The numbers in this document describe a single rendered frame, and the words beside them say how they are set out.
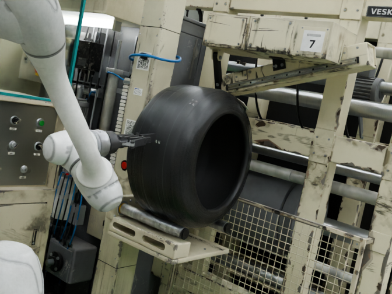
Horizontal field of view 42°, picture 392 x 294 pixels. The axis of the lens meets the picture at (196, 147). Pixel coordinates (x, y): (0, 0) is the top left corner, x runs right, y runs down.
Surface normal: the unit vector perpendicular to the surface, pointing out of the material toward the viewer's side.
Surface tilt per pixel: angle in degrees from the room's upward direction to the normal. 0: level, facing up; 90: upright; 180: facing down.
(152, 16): 90
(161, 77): 90
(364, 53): 90
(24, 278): 68
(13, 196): 90
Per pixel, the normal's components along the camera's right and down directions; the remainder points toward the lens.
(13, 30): 0.01, 0.85
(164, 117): -0.40, -0.50
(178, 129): -0.21, -0.36
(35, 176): 0.77, 0.21
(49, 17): 0.79, 0.47
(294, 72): -0.61, -0.04
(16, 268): 0.58, -0.30
